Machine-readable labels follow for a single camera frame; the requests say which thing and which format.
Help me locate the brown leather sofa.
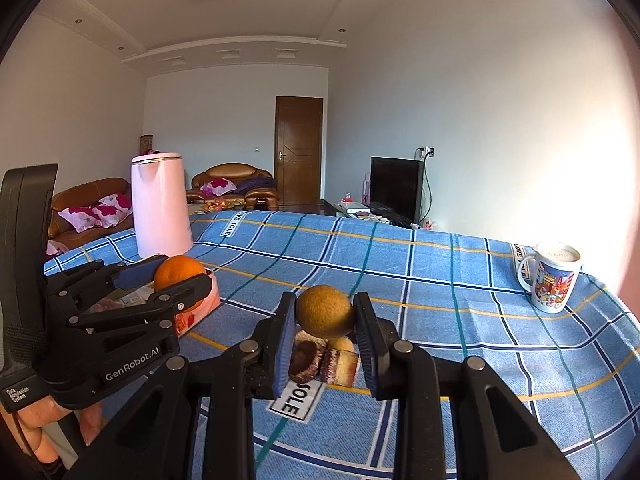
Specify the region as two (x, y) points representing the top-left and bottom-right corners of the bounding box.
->
(47, 177), (135, 251)

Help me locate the black television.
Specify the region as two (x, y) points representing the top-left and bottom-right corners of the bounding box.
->
(370, 156), (426, 223)

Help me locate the dark power cable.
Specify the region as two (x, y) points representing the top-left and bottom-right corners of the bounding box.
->
(415, 149), (436, 226)

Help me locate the brown leather armchair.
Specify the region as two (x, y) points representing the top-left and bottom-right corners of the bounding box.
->
(186, 162), (279, 211)

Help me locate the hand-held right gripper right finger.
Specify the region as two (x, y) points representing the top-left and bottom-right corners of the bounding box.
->
(353, 291), (581, 480)

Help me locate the person's left hand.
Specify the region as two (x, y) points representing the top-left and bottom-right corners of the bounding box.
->
(0, 396), (108, 466)

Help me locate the floral pink white pillow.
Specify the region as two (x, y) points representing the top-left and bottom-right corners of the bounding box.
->
(97, 192), (134, 221)
(57, 205), (113, 233)
(200, 177), (237, 197)

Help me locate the snack packet with pictures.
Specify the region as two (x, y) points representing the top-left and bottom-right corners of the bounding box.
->
(289, 340), (328, 383)

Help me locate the purple cloth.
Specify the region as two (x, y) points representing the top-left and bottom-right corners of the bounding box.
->
(235, 176), (276, 195)

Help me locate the blue plaid tablecloth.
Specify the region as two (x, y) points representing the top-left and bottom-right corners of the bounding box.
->
(42, 210), (640, 480)

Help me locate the orange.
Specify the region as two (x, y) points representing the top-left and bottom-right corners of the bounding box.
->
(153, 255), (208, 311)

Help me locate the white printed mug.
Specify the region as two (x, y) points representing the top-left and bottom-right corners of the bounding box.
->
(516, 241), (583, 314)

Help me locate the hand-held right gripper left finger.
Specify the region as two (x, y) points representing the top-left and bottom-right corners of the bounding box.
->
(65, 292), (298, 480)

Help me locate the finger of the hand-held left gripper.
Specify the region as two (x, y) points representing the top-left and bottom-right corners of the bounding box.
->
(46, 255), (171, 307)
(74, 273), (214, 334)

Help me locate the pink electric kettle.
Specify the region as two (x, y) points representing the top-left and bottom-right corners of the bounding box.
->
(131, 152), (195, 260)

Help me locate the pink plastic bag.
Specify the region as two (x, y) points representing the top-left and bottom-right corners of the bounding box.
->
(95, 269), (222, 337)

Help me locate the round brown pear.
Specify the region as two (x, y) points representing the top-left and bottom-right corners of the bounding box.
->
(295, 285), (357, 339)

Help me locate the purple sugarcane piece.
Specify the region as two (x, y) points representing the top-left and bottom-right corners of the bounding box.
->
(320, 349), (361, 387)

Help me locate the brown wooden door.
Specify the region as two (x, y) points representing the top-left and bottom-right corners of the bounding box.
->
(274, 96), (324, 207)

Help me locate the coffee table with snacks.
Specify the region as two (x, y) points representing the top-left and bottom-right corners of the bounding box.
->
(192, 196), (248, 215)

